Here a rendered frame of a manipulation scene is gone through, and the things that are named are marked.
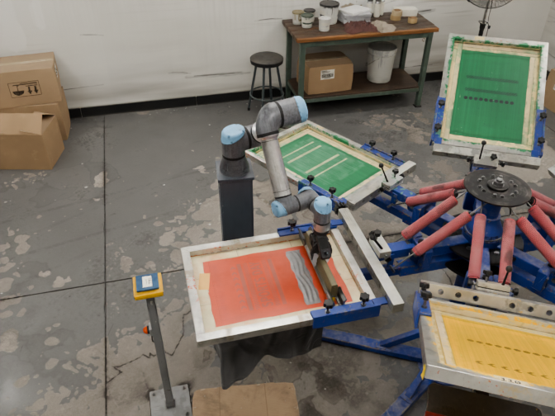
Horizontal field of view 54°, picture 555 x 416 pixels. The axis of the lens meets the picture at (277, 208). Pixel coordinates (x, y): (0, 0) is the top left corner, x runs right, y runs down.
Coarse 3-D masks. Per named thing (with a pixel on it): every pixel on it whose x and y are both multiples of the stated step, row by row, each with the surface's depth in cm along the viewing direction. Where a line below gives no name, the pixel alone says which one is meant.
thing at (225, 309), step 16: (336, 272) 253; (288, 288) 244; (320, 288) 244; (224, 304) 236; (288, 304) 237; (304, 304) 237; (320, 304) 237; (336, 304) 237; (224, 320) 229; (240, 320) 229
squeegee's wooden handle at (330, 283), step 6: (306, 234) 260; (306, 240) 261; (318, 258) 246; (318, 264) 247; (324, 264) 242; (324, 270) 239; (324, 276) 240; (330, 276) 236; (330, 282) 233; (336, 282) 233; (330, 288) 233; (336, 288) 233; (330, 294) 234; (336, 294) 235
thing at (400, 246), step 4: (388, 244) 256; (392, 244) 256; (396, 244) 256; (400, 244) 256; (404, 244) 256; (372, 248) 254; (392, 248) 254; (396, 248) 254; (400, 248) 254; (404, 248) 254; (408, 248) 254; (392, 252) 252; (396, 252) 253; (400, 252) 254; (404, 252) 254; (408, 252) 255; (396, 256) 255; (400, 256) 255; (404, 256) 256; (380, 260) 254
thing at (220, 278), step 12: (264, 252) 264; (276, 252) 264; (300, 252) 264; (204, 264) 256; (216, 264) 256; (228, 264) 256; (276, 264) 257; (288, 264) 257; (216, 276) 250; (228, 276) 250; (288, 276) 251; (216, 288) 244; (228, 288) 244
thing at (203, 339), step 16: (240, 240) 265; (256, 240) 265; (272, 240) 268; (288, 240) 270; (336, 240) 266; (192, 256) 261; (352, 256) 257; (192, 272) 247; (352, 272) 250; (192, 288) 239; (368, 288) 240; (192, 304) 232; (272, 320) 225; (288, 320) 225; (304, 320) 225; (208, 336) 218; (224, 336) 218; (240, 336) 220
